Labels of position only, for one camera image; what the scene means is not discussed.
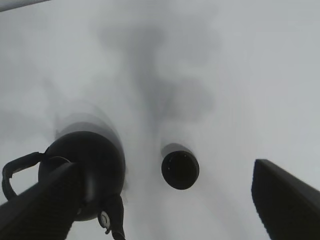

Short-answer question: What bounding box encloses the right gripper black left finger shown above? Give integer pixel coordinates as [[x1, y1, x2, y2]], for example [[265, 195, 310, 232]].
[[0, 163, 83, 240]]

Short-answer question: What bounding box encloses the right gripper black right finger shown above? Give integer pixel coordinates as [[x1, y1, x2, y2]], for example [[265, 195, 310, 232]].
[[251, 159, 320, 240]]

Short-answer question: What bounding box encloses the black round teapot kettle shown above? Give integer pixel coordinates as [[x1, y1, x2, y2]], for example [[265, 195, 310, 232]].
[[1, 131, 125, 240]]

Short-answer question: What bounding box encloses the small black teacup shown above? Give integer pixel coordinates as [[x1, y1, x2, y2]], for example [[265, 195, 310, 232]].
[[161, 143, 200, 190]]

